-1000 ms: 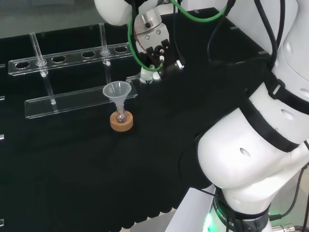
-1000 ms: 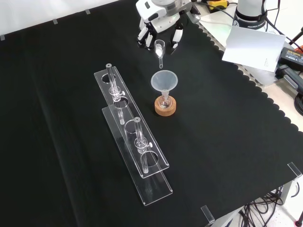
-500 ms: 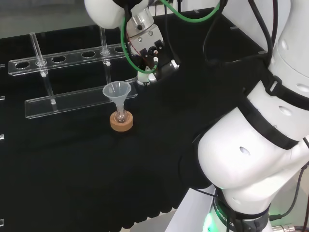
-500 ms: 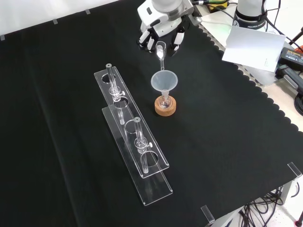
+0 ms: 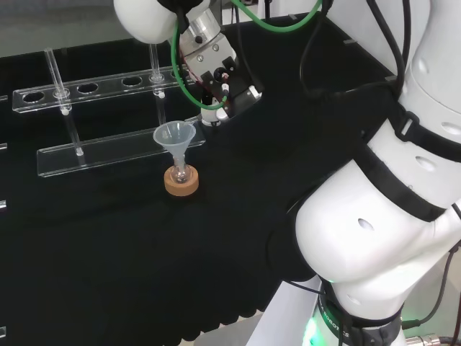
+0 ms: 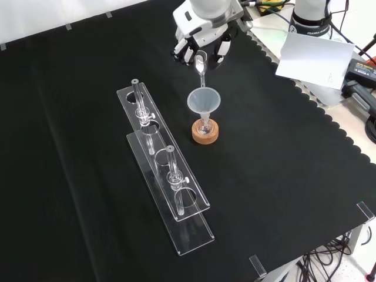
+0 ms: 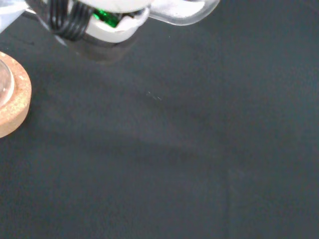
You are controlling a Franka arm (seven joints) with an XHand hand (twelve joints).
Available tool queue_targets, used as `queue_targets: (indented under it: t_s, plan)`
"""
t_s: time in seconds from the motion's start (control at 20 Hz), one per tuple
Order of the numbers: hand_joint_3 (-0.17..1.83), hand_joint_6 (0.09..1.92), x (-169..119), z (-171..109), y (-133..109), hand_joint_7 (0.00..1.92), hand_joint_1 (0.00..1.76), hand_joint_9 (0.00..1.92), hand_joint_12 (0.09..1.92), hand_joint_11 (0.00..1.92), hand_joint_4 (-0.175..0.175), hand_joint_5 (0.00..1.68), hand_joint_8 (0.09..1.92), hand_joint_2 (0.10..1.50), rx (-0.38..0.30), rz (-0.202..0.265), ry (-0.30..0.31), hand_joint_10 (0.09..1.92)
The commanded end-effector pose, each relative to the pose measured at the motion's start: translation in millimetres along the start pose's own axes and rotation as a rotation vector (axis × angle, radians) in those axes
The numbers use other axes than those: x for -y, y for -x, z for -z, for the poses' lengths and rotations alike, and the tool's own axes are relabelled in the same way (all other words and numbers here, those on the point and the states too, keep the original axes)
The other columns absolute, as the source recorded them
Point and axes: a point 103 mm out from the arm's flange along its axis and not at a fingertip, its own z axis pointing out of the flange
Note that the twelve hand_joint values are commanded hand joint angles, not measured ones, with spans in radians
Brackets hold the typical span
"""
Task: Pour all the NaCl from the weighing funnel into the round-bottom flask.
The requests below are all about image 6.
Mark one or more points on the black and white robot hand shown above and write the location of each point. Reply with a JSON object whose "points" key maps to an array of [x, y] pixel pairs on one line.
{"points": [[202, 29]]}

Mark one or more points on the white salt powder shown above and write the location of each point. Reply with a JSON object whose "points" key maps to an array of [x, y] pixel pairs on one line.
{"points": [[200, 69]]}

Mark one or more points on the translucent plastic funnel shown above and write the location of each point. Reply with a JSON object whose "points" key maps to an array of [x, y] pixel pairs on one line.
{"points": [[202, 100]]}

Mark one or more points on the small round-bottom glass flask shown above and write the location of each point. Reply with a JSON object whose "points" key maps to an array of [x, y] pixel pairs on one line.
{"points": [[204, 128]]}

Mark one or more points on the clear acrylic funnel stand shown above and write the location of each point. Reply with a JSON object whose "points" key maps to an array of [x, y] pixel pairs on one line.
{"points": [[176, 182]]}

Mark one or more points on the yellow stop button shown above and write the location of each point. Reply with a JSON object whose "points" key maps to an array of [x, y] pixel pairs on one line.
{"points": [[271, 6]]}

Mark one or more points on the grey tape strip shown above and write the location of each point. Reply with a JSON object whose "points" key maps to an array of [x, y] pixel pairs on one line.
{"points": [[2, 47], [68, 27], [109, 14]]}

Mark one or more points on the pale board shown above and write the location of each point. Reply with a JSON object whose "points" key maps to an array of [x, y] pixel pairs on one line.
{"points": [[314, 58]]}

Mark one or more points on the black bench cloth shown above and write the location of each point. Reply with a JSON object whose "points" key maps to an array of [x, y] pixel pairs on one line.
{"points": [[264, 152]]}

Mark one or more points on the black power adapter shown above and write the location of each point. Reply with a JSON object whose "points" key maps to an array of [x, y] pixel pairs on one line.
{"points": [[362, 70]]}

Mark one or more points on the black clamp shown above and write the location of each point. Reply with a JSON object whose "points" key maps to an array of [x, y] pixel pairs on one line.
{"points": [[359, 97]]}

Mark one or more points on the grey bench leg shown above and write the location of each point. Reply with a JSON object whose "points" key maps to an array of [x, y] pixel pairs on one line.
{"points": [[358, 241]]}

